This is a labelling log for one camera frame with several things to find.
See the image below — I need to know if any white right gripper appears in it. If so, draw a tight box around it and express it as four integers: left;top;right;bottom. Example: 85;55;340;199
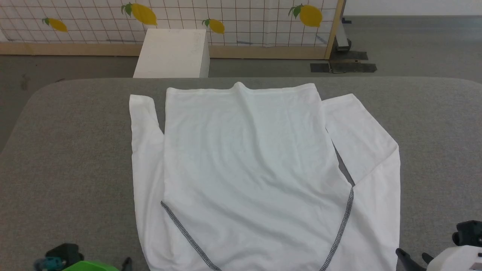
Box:
395;245;482;271

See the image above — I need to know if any white box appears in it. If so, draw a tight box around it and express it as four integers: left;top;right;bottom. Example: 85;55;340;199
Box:
133;28;210;78

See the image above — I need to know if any white long-sleeve shirt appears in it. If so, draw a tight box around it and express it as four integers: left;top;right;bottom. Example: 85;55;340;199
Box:
129;82;401;271

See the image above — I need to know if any dark floor base plate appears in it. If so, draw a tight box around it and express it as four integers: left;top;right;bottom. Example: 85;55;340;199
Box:
310;51;377;74

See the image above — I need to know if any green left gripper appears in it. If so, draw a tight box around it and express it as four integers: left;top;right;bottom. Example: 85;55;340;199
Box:
66;257;133;271

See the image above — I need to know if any grey metal panel stand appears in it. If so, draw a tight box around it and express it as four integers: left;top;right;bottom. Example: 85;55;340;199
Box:
335;17;353;52

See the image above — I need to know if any lemon print grid panel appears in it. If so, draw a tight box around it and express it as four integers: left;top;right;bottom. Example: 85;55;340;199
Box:
0;0;345;60

